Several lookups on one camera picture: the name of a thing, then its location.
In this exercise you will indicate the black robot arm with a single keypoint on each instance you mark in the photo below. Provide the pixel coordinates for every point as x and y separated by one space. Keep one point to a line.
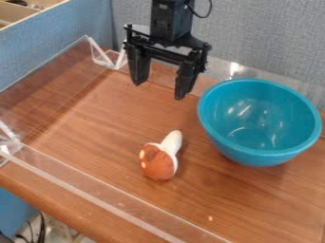
171 20

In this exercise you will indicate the blue plastic bowl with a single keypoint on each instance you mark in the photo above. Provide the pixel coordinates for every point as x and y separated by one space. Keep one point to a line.
260 122

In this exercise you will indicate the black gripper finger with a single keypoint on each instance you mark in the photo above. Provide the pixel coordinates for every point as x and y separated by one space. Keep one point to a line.
139 61
186 77

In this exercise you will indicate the clear acrylic table barrier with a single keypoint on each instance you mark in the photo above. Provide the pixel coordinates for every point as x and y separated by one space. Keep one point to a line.
75 120

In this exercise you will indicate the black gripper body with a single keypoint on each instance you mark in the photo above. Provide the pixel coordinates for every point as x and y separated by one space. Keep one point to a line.
156 46

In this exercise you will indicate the brown toy mushroom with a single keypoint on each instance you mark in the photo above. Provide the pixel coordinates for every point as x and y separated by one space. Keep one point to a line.
157 160

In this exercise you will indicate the wooden shelf box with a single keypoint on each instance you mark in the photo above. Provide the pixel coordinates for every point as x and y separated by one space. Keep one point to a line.
17 10

